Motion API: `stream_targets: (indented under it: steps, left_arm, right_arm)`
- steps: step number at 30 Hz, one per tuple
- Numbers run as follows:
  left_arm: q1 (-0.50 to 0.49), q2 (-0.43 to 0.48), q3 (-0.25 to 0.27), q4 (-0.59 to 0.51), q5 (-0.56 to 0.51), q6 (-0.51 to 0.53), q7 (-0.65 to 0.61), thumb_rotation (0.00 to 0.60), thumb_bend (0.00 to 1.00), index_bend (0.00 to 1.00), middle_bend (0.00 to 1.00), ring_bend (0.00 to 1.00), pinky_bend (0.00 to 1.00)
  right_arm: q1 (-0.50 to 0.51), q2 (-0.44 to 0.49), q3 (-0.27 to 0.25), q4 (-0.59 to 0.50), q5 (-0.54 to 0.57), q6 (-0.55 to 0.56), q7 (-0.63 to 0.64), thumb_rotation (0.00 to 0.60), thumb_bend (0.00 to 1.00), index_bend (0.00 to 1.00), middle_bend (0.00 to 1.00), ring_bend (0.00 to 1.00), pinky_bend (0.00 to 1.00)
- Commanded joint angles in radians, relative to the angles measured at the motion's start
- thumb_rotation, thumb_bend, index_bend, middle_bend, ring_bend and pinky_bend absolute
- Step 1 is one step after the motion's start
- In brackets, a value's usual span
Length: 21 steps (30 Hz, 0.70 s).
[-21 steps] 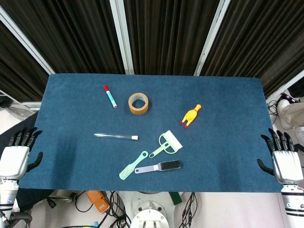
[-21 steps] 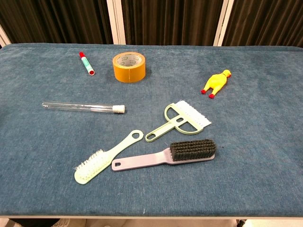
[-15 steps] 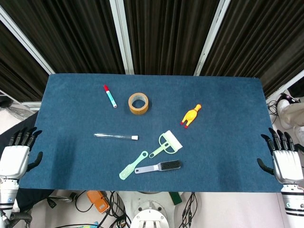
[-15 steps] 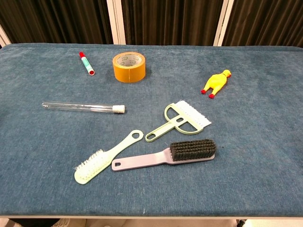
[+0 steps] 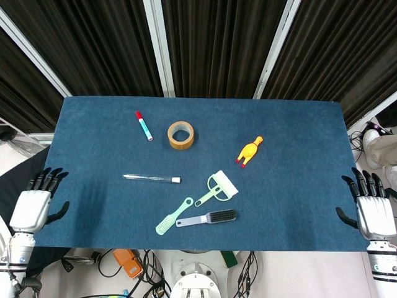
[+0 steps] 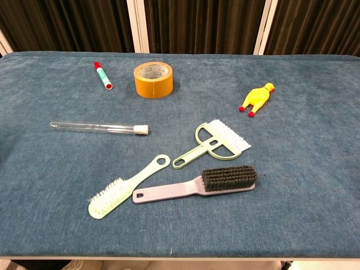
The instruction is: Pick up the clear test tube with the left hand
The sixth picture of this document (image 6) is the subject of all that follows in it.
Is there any green brush with white bristles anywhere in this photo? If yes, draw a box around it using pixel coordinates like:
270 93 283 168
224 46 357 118
87 154 172 220

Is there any grey black brush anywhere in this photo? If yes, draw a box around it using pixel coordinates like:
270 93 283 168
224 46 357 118
132 164 258 205

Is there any brown packing tape roll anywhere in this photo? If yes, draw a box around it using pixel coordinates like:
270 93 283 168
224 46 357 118
133 61 174 100

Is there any green white squeegee scraper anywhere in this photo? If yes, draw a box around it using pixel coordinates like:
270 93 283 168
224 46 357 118
172 118 253 170

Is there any blue table cloth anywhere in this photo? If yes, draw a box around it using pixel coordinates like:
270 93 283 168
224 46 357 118
0 51 360 261

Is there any yellow rubber chicken toy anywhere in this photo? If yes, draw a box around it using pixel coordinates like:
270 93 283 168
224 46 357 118
238 82 276 118

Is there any transparent tube with white stopper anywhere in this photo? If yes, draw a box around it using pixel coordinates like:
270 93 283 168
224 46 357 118
49 120 150 136

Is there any white frame post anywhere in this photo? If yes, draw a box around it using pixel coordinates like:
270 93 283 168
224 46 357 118
253 0 280 56
0 29 14 57
126 0 150 54

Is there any red capped teal marker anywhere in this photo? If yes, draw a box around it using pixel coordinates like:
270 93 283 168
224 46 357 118
93 61 114 91

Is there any dark pleated curtain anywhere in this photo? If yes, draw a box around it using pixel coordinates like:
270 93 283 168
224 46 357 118
0 0 134 53
264 0 360 56
143 0 267 55

